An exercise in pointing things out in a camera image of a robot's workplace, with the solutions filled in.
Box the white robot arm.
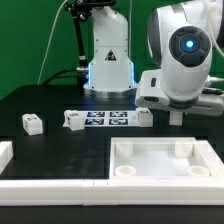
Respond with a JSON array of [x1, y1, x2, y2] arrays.
[[84, 0, 224, 116]]

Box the black camera stand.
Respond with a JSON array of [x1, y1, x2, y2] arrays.
[[64, 0, 116, 88]]

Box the white cable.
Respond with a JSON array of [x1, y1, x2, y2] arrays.
[[37, 0, 69, 86]]

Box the white U-shaped fence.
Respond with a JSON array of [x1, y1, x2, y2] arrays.
[[0, 151, 224, 206]]

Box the white square tabletop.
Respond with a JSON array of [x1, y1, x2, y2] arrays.
[[109, 137, 217, 179]]

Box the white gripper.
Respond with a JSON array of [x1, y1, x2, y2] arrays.
[[135, 69, 224, 116]]

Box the fiducial marker sheet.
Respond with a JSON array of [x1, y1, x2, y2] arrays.
[[68, 110, 139, 127]]

